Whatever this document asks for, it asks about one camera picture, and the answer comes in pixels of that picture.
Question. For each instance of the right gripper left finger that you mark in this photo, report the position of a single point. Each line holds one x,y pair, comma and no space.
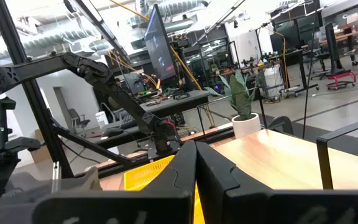
135,208

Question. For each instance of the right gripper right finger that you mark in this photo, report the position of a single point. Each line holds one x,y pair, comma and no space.
259,208

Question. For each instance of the yellow plastic basket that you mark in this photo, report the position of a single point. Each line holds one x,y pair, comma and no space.
141,174

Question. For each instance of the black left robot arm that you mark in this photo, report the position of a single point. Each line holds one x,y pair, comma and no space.
42,68

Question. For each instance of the brown cardboard box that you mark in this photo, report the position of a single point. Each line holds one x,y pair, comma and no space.
40,154

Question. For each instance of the grey office chair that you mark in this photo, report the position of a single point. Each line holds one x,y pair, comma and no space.
75,116

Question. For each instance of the green leafy plant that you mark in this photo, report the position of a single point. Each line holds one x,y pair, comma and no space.
241,99

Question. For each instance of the grey desk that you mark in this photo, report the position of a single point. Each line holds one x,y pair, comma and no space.
179,104

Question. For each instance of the red rolling cart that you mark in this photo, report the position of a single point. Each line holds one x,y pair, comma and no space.
340,76

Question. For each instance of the black computer monitor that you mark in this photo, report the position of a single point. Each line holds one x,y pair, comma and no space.
160,46

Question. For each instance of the silver ventilation duct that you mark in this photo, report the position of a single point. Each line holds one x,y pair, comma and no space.
57,39

